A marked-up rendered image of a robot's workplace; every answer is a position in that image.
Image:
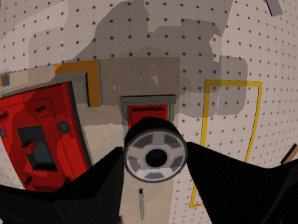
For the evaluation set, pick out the black wheel with grey hub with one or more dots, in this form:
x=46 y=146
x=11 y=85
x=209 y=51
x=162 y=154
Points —
x=152 y=134

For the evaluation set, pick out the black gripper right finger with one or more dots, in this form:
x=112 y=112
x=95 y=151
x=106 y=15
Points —
x=235 y=192

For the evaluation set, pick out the yellow rectangular outline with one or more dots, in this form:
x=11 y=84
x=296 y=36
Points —
x=205 y=118

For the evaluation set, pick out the brown flat rectangular block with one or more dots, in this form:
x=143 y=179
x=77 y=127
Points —
x=293 y=151

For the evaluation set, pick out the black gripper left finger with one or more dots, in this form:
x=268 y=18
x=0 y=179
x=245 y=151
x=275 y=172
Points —
x=92 y=198

